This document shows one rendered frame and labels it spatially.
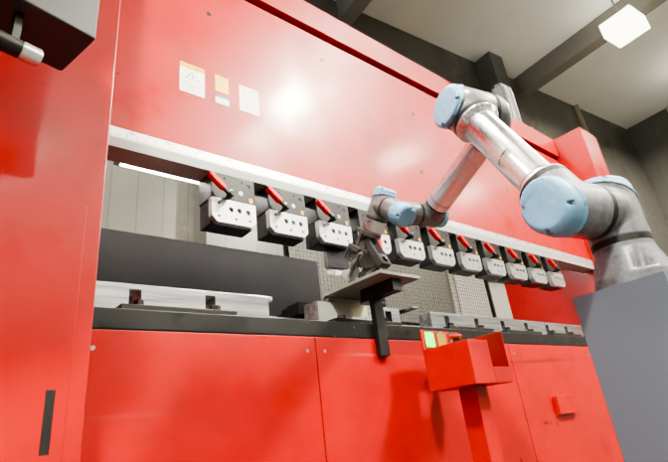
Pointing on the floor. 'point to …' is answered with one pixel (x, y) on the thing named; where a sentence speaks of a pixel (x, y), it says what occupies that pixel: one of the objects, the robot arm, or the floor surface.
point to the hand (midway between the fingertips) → (355, 289)
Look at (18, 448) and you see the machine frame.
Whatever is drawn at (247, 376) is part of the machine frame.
